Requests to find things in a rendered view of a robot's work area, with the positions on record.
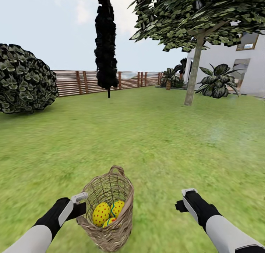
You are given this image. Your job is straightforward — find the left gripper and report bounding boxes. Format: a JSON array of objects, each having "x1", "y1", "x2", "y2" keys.
[{"x1": 66, "y1": 202, "x2": 86, "y2": 221}]

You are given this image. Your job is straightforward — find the easter egg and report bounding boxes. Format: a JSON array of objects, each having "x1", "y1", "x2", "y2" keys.
[
  {"x1": 110, "y1": 201, "x2": 125, "y2": 218},
  {"x1": 102, "y1": 218, "x2": 117, "y2": 228},
  {"x1": 92, "y1": 203, "x2": 110, "y2": 227}
]

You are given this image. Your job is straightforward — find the wicker basket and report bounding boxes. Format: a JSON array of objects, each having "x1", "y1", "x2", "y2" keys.
[{"x1": 76, "y1": 165, "x2": 134, "y2": 253}]

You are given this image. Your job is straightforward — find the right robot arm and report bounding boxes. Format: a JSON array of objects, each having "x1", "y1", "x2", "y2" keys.
[{"x1": 175, "y1": 188, "x2": 265, "y2": 253}]

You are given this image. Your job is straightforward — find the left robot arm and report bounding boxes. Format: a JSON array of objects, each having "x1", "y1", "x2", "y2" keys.
[{"x1": 2, "y1": 192, "x2": 89, "y2": 253}]

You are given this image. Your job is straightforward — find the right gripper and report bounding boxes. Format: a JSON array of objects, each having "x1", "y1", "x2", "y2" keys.
[{"x1": 175, "y1": 200, "x2": 189, "y2": 213}]

